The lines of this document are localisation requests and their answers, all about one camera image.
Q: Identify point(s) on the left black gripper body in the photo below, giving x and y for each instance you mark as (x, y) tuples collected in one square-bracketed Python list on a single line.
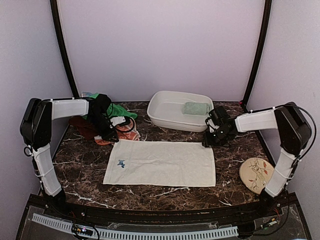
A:
[(99, 120)]

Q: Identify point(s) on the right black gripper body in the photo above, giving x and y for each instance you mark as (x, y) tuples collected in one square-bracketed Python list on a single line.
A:
[(219, 139)]

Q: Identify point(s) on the mint green panda towel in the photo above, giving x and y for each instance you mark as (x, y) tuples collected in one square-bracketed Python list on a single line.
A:
[(196, 108)]

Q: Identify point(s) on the white plastic basin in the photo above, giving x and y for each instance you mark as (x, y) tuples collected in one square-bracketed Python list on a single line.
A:
[(165, 110)]

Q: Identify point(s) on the cream white towel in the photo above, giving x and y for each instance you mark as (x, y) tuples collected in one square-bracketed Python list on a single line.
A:
[(161, 163)]

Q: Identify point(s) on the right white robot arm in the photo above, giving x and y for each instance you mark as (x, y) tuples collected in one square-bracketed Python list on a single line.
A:
[(295, 134)]

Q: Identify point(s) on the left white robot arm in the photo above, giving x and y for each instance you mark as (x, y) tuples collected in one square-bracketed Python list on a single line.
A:
[(36, 131)]

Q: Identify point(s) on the bright green towel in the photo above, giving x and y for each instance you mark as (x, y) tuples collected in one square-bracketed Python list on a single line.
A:
[(110, 109)]

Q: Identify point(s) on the dark red towel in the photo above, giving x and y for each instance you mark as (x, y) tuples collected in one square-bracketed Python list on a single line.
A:
[(85, 128)]

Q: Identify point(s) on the orange patterned towel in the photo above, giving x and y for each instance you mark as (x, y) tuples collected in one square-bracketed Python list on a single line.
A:
[(123, 133)]

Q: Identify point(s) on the round floral coaster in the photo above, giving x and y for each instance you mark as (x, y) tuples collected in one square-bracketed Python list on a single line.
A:
[(255, 173)]

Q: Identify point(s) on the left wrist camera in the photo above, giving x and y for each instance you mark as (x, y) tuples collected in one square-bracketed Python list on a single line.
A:
[(117, 120)]

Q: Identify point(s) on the black front rail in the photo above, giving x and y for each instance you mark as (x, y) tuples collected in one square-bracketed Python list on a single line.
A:
[(87, 210)]

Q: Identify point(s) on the white slotted cable duct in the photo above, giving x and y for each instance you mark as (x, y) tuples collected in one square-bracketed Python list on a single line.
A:
[(133, 232)]

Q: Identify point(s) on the left black frame post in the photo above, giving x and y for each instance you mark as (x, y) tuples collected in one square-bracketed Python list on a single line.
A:
[(62, 48)]

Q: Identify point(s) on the black frame post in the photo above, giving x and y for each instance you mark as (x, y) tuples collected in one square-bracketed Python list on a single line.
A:
[(62, 48), (258, 53)]

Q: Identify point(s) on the right black frame post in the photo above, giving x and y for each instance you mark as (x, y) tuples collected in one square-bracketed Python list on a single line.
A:
[(258, 53)]

